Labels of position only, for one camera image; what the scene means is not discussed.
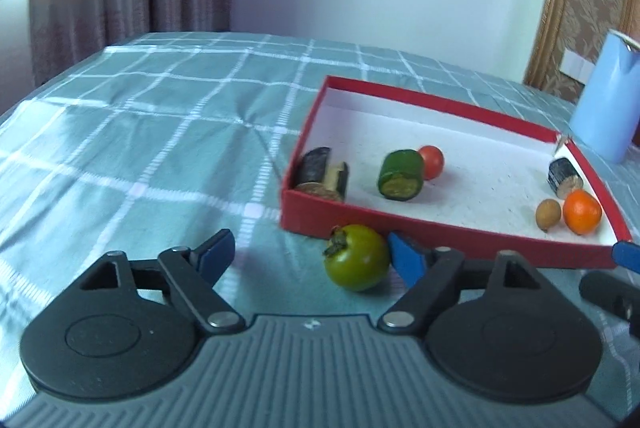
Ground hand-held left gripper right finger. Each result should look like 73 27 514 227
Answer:
377 232 566 337

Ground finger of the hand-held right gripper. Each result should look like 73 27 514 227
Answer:
612 240 640 270
578 270 640 337

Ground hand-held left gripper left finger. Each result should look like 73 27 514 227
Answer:
50 229 247 337

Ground green tomato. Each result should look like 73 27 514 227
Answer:
322 223 392 293

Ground orange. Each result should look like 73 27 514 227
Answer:
562 189 603 235

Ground green cucumber piece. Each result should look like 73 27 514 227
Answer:
377 149 426 202

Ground brown longan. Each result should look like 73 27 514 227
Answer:
535 199 564 233

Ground red cherry tomato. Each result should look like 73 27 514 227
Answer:
417 145 446 181

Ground small eggplant piece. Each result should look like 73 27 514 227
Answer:
547 157 585 199

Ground red cardboard box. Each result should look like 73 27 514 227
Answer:
280 76 634 269

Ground dark eggplant piece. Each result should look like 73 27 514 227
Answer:
293 147 332 195

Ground teal checked tablecloth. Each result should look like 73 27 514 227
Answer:
0 31 640 428

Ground blue electric kettle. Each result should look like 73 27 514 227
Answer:
569 28 640 164

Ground white wall socket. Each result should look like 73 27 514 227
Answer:
559 50 596 84

